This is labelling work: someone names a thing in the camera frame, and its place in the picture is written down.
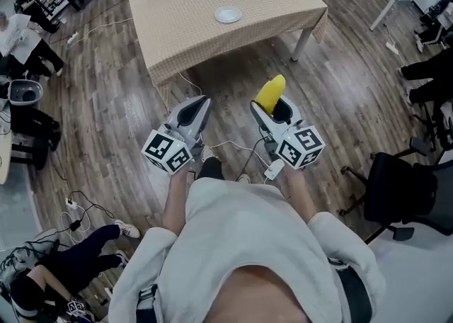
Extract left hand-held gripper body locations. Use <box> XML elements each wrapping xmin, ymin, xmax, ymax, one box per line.
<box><xmin>141</xmin><ymin>121</ymin><xmax>203</xmax><ymax>176</ymax></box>

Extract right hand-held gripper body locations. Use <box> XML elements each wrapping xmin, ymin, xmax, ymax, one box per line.
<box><xmin>259</xmin><ymin>119</ymin><xmax>326</xmax><ymax>171</ymax></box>

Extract yellow corn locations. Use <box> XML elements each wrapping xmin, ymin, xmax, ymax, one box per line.
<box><xmin>255</xmin><ymin>74</ymin><xmax>286</xmax><ymax>115</ymax></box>

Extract white round plate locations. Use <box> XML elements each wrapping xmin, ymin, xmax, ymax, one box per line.
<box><xmin>214</xmin><ymin>6</ymin><xmax>243</xmax><ymax>24</ymax></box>

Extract person's right forearm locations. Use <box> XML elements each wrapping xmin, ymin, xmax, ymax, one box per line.
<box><xmin>282</xmin><ymin>164</ymin><xmax>320</xmax><ymax>224</ymax></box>

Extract person's left forearm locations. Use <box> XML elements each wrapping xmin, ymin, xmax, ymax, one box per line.
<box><xmin>161</xmin><ymin>168</ymin><xmax>191</xmax><ymax>237</ymax></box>

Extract person's black trousers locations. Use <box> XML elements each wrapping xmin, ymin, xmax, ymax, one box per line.
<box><xmin>196</xmin><ymin>157</ymin><xmax>224</xmax><ymax>181</ymax></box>

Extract black office chair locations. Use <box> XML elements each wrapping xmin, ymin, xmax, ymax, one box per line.
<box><xmin>339</xmin><ymin>151</ymin><xmax>453</xmax><ymax>244</ymax></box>

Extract grey plastic bucket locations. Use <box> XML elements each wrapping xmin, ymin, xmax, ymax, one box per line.
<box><xmin>6</xmin><ymin>79</ymin><xmax>44</xmax><ymax>107</ymax></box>

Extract round white table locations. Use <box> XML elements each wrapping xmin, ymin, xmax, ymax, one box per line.
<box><xmin>0</xmin><ymin>101</ymin><xmax>13</xmax><ymax>185</ymax></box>

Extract black cable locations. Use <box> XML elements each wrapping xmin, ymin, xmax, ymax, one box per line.
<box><xmin>239</xmin><ymin>137</ymin><xmax>270</xmax><ymax>178</ymax></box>
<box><xmin>52</xmin><ymin>190</ymin><xmax>116</xmax><ymax>234</ymax></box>

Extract white coiled cable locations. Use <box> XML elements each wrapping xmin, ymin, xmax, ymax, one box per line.
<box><xmin>59</xmin><ymin>208</ymin><xmax>88</xmax><ymax>245</ymax></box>

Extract black harness strap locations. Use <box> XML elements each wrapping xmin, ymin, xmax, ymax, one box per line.
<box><xmin>137</xmin><ymin>283</ymin><xmax>157</xmax><ymax>323</ymax></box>
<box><xmin>328</xmin><ymin>257</ymin><xmax>373</xmax><ymax>323</ymax></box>

